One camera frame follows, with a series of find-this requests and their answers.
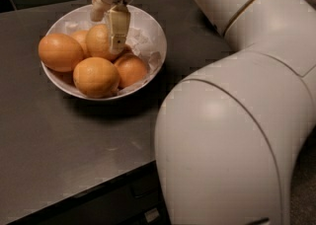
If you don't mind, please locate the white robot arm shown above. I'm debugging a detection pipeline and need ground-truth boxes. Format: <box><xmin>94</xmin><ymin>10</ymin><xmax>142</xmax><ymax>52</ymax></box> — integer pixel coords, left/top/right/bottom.
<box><xmin>155</xmin><ymin>0</ymin><xmax>316</xmax><ymax>225</ymax></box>

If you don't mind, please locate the white bowl with oranges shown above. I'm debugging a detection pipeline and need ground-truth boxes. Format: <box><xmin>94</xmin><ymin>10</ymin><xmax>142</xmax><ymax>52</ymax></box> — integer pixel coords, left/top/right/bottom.
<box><xmin>47</xmin><ymin>5</ymin><xmax>167</xmax><ymax>102</ymax></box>

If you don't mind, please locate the black drawer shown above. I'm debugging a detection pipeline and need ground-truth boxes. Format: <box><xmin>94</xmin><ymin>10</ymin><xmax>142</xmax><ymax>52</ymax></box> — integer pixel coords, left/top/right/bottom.
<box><xmin>120</xmin><ymin>203</ymin><xmax>171</xmax><ymax>225</ymax></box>
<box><xmin>11</xmin><ymin>162</ymin><xmax>161</xmax><ymax>225</ymax></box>

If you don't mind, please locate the white paper in orange bowl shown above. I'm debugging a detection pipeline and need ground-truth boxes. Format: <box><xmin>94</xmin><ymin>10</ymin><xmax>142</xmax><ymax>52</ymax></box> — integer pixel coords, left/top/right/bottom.
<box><xmin>49</xmin><ymin>20</ymin><xmax>167</xmax><ymax>101</ymax></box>

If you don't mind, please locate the black upper drawer front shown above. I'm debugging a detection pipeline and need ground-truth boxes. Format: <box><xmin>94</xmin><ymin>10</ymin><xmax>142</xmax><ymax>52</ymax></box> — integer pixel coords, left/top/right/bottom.
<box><xmin>11</xmin><ymin>162</ymin><xmax>161</xmax><ymax>225</ymax></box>

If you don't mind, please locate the black lower drawer front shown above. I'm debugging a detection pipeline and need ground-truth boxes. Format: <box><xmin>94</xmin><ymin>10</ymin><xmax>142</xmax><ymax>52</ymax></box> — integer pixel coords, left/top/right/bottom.
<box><xmin>120</xmin><ymin>203</ymin><xmax>171</xmax><ymax>225</ymax></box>

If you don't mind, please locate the back hidden orange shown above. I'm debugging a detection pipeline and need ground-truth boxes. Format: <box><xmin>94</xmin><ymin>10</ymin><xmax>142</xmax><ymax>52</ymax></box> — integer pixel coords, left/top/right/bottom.
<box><xmin>71</xmin><ymin>30</ymin><xmax>90</xmax><ymax>58</ymax></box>

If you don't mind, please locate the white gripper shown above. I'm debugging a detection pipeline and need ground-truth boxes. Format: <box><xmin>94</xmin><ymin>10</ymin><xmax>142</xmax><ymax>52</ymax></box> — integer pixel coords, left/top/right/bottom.
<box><xmin>90</xmin><ymin>0</ymin><xmax>132</xmax><ymax>54</ymax></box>

